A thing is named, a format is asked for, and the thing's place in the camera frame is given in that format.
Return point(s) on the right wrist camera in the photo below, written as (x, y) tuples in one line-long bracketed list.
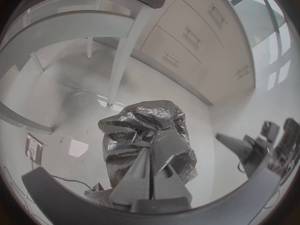
[(271, 131)]

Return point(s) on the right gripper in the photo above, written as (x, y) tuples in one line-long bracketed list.
[(257, 156)]

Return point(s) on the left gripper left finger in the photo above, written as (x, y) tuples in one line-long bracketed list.
[(136, 184)]

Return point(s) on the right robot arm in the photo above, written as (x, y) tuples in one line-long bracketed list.
[(290, 135)]

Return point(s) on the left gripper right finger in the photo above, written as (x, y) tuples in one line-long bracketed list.
[(168, 186)]

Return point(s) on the black plastic bag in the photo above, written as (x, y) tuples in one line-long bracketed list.
[(145, 118)]

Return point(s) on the window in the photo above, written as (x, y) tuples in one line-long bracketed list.
[(253, 8)]

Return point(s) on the grey padded white-framed chair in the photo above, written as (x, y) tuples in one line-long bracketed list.
[(70, 24)]

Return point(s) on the beige cabinet with drawers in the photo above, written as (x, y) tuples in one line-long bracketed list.
[(199, 43)]

